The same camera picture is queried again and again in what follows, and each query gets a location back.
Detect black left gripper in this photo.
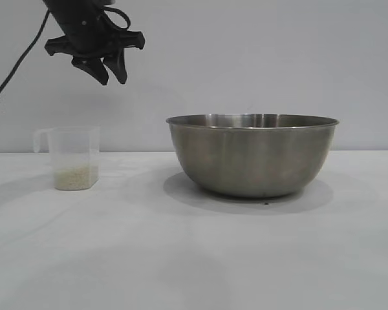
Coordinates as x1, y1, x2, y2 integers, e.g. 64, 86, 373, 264
41, 0, 146, 86

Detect clear plastic measuring cup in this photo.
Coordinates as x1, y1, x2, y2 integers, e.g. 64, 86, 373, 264
33, 126, 102, 192

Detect white rice grains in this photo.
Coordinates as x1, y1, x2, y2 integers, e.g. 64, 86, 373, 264
54, 164, 100, 191

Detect stainless steel mixing bowl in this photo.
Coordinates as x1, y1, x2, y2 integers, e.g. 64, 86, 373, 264
165, 112, 340, 199

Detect short looped black cable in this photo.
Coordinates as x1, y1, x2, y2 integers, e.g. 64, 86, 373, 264
99, 3, 132, 32

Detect long black arm cable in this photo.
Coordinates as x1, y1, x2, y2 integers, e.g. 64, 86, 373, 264
0, 8, 50, 113

